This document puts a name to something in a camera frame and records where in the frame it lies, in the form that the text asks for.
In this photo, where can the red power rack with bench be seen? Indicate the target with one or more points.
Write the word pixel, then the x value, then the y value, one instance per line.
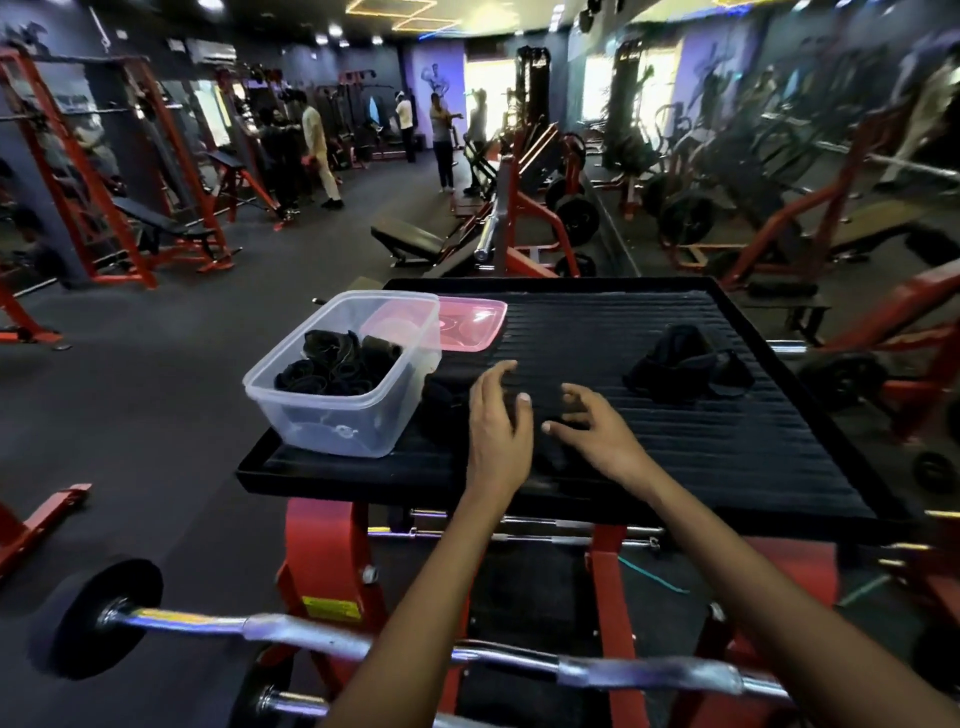
pixel 150 217

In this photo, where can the purple bodybuilder wall mural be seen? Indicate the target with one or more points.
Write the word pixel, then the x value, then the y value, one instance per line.
pixel 435 75

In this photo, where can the red plate-loaded machine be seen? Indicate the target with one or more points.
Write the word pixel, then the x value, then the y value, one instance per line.
pixel 514 202

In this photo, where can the white air conditioner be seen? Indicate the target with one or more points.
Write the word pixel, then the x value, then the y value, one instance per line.
pixel 211 51

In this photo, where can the red incline bench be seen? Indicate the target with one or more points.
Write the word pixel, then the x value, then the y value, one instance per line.
pixel 225 159

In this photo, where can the red squat rack frame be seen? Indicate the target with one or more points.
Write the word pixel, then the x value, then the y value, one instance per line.
pixel 22 330

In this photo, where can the person's left hand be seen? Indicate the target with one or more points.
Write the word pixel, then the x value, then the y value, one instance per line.
pixel 499 450

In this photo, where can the red floor bench frame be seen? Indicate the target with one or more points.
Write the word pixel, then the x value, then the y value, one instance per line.
pixel 41 517

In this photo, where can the thin chrome bar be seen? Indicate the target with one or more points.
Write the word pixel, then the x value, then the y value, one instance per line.
pixel 555 538

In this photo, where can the clear plastic container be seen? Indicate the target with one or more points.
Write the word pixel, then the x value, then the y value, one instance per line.
pixel 337 431

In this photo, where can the person's right hand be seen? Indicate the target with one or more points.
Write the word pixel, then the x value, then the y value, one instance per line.
pixel 611 446

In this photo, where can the yellow led ceiling light frames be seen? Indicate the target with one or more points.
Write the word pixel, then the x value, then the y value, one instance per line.
pixel 390 13

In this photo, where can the pink plastic lid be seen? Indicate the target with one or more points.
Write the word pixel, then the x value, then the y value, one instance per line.
pixel 476 322

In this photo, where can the black low bench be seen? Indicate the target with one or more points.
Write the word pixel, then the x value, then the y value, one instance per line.
pixel 407 238

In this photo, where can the black wall fan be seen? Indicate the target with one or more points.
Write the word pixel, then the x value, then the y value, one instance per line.
pixel 589 16

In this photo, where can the chrome barbell sleeve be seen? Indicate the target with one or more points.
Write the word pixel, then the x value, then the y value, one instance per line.
pixel 486 238

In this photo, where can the chrome curl bar black plates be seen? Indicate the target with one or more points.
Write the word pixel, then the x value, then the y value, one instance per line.
pixel 292 705
pixel 97 615

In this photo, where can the black weight plate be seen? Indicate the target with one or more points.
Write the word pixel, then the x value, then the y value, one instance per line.
pixel 577 220

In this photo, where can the person's right forearm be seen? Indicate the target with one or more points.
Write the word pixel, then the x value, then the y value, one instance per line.
pixel 787 600

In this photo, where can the black ribbed platform tray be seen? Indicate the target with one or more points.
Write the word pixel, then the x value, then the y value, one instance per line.
pixel 750 450

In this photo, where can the large wall mirror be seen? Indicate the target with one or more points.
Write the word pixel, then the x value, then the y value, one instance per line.
pixel 862 165

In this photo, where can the person's left forearm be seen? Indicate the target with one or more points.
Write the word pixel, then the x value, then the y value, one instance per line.
pixel 420 630

